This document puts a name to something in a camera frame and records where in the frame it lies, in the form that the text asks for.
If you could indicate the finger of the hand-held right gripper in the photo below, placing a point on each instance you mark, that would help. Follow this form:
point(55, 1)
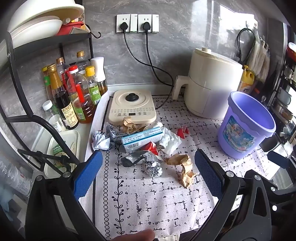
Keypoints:
point(285, 195)
point(281, 160)

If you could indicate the silver black foil wrapper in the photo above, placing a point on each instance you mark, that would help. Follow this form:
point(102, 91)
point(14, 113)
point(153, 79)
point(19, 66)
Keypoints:
point(138, 158)

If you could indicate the white plate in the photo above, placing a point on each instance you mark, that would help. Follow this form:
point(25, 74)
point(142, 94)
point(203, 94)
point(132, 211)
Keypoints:
point(34, 30)

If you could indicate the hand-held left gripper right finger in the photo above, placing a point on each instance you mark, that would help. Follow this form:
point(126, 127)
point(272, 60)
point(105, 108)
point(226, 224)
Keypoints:
point(208, 173)

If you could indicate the white top oil dispenser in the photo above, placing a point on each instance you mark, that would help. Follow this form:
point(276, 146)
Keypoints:
point(100, 69)

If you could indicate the person's left hand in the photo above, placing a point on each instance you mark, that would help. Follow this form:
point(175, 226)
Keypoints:
point(134, 236)

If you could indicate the large cream bowl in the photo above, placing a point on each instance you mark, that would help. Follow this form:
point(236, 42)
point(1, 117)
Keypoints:
point(44, 11)

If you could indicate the hanging plastic bags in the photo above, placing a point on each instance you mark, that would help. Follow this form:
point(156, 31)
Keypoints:
point(259, 58)

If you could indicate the long brown paper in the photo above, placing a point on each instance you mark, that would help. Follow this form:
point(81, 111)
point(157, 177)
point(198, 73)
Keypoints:
point(182, 164)

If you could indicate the white paper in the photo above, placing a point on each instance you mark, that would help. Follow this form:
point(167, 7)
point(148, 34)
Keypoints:
point(100, 141)

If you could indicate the red cap oil bottle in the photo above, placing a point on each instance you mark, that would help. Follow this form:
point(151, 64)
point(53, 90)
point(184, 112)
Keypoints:
point(79, 99)

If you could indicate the wall hook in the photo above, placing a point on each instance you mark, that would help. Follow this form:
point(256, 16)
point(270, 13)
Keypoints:
point(252, 23)

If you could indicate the silver foil snack wrapper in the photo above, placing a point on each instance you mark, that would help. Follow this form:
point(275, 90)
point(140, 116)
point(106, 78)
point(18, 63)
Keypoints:
point(116, 134)

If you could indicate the cream air fryer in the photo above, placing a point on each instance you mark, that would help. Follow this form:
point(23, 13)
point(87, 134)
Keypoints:
point(208, 83)

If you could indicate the cream induction cooker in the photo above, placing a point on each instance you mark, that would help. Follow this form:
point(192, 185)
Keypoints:
point(131, 104)

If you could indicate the clear gold cap bottle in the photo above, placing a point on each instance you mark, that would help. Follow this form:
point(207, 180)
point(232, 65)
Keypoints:
point(81, 61)
point(60, 66)

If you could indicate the clear plastic water bottle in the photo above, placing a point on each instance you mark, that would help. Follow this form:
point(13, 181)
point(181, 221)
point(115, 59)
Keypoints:
point(13, 176)

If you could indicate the green white packet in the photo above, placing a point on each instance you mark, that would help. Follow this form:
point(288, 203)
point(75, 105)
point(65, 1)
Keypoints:
point(60, 154)

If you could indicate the white wall socket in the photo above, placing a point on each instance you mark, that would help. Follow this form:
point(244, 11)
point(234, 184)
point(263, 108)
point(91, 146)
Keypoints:
point(149, 23)
point(126, 23)

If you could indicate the torn red white wrapper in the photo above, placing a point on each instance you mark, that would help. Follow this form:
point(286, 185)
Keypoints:
point(151, 148)

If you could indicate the black kitchen shelf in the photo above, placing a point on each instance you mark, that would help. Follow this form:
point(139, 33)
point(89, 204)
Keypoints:
point(286, 97)

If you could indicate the black metal dish rack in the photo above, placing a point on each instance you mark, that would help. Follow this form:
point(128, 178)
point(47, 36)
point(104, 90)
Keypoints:
point(19, 85)

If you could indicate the blue white medicine box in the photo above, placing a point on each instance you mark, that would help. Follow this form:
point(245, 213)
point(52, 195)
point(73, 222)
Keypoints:
point(142, 139)

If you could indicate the foil ball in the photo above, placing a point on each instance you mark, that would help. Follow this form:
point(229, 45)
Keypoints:
point(153, 169)

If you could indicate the white tissue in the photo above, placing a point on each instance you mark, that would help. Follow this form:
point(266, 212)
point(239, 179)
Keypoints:
point(170, 141)

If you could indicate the yellow cap green label bottle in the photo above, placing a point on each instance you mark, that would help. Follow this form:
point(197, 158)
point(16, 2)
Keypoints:
point(93, 90)

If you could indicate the small red wrapper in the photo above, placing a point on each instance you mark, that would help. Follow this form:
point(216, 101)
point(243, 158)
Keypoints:
point(182, 132)

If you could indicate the white black printed table mat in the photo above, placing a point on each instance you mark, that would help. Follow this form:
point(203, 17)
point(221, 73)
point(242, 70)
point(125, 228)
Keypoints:
point(150, 204)

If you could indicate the yellow detergent bottle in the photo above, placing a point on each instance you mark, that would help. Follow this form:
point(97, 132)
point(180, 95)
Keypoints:
point(246, 81)

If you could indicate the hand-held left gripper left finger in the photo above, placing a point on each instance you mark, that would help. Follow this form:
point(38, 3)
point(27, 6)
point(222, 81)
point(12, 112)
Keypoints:
point(89, 173)

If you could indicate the small white cap bottle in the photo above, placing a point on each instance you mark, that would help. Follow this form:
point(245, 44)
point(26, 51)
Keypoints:
point(55, 120)

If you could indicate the dark soy sauce bottle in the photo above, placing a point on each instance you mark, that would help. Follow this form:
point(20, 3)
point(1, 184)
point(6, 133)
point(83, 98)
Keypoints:
point(66, 109)

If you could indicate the green label sauce bottle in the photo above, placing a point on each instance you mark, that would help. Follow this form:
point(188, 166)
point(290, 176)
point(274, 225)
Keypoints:
point(47, 81)

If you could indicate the red bowl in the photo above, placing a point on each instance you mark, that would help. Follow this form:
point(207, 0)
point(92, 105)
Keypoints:
point(69, 27)

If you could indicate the white plastic container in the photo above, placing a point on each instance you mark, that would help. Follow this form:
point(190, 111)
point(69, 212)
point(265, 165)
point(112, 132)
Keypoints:
point(70, 139)

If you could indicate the purple plastic bucket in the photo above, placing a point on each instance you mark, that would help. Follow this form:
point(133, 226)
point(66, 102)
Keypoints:
point(238, 136)

